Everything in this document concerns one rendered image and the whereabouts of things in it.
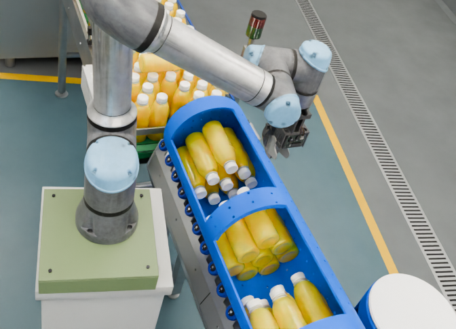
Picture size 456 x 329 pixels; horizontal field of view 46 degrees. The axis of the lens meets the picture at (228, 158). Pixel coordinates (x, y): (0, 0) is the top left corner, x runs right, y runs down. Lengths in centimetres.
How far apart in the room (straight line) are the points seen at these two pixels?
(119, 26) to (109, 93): 28
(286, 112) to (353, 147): 275
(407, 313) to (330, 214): 167
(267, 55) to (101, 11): 40
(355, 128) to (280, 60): 284
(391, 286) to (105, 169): 95
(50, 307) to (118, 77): 59
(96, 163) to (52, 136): 213
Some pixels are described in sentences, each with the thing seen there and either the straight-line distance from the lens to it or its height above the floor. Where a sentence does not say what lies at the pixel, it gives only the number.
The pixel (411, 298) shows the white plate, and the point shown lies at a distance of 175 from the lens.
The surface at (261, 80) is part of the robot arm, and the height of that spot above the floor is 169.
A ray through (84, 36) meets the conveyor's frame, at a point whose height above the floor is 89.
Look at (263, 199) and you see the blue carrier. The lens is 149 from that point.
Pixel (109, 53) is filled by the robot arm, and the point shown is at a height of 164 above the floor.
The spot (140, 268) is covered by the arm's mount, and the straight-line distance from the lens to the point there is 131.
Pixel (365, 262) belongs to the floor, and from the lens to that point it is 318.
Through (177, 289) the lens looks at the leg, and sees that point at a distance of 263.
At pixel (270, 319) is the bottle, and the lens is 140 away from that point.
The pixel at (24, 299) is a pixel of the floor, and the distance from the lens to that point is 267.
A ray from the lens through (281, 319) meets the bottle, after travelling 141.
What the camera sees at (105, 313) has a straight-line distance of 147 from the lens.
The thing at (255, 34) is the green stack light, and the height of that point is 118.
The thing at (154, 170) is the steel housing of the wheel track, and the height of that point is 86.
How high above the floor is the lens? 230
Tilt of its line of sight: 43 degrees down
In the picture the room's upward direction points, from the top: 18 degrees clockwise
